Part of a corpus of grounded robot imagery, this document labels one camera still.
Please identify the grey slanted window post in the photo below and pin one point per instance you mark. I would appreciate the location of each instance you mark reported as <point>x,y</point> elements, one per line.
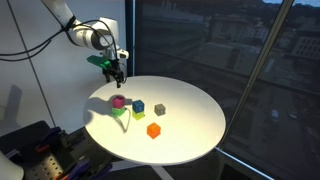
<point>256,73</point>

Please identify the grey window bottom rail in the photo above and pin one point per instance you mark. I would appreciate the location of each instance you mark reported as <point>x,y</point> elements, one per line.
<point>246,164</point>

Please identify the vertical window frame bar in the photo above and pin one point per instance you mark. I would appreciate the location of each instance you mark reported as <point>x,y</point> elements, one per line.
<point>132,33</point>

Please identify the pink block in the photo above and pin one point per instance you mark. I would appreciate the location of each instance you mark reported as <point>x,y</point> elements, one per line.
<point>119,101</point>

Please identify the grey block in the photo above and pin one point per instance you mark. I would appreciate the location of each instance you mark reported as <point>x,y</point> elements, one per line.
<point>160,109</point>

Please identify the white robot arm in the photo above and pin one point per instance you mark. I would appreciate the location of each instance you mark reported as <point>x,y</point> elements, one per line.
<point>86,36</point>

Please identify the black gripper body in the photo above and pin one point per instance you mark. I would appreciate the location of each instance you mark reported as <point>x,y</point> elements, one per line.
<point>113,71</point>

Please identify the yellow-green block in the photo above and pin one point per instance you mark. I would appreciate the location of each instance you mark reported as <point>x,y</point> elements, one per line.
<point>138,116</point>

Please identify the green block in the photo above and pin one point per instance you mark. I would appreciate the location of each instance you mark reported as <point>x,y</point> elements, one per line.
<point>118,112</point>

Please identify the orange block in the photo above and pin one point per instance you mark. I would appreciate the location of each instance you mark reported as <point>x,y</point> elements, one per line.
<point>153,130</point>

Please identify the blue block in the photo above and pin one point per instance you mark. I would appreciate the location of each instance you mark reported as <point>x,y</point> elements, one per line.
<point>138,106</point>

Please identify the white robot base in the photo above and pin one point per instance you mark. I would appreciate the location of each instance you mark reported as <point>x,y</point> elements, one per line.
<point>10,168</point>

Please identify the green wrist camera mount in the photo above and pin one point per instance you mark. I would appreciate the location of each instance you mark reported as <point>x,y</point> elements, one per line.
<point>98,61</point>

